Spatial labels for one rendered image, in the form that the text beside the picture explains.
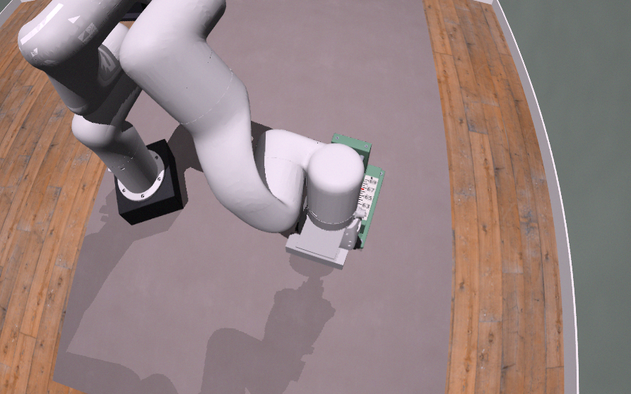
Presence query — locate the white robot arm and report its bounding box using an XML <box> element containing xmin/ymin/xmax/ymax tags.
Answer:
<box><xmin>18</xmin><ymin>0</ymin><xmax>366</xmax><ymax>270</ymax></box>

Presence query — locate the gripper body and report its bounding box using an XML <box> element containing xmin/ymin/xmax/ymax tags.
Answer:
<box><xmin>298</xmin><ymin>197</ymin><xmax>362</xmax><ymax>251</ymax></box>

